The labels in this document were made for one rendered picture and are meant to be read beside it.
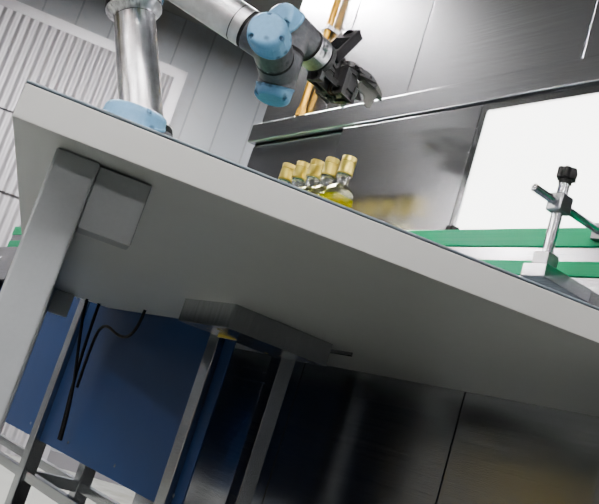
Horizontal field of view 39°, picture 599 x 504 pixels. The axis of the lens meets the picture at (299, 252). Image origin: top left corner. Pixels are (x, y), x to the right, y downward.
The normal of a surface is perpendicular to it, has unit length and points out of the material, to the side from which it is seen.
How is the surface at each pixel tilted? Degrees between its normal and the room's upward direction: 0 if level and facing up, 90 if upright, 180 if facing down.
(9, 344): 90
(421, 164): 90
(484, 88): 90
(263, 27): 89
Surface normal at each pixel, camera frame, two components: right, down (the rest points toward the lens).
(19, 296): 0.30, -0.11
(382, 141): -0.75, -0.36
